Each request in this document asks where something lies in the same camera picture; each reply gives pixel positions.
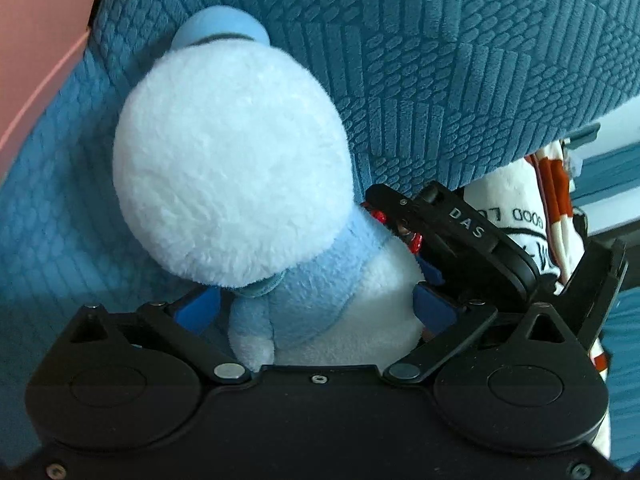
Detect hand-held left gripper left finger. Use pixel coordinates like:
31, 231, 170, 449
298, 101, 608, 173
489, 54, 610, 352
65, 287, 252, 384

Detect white plush orange stripes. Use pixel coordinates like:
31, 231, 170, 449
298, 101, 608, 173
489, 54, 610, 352
462, 140, 613, 466

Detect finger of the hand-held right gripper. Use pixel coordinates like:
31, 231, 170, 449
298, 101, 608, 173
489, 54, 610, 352
365, 184, 501, 257
417, 241, 516, 302

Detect blue quilted pillow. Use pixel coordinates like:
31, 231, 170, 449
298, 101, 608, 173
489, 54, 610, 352
90, 0, 640, 206

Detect white plush toy blue shirt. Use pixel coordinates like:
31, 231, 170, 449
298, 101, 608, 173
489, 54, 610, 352
112, 6, 426, 368

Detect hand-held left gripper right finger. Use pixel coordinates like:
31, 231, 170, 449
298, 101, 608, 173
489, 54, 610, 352
384, 285, 581, 384

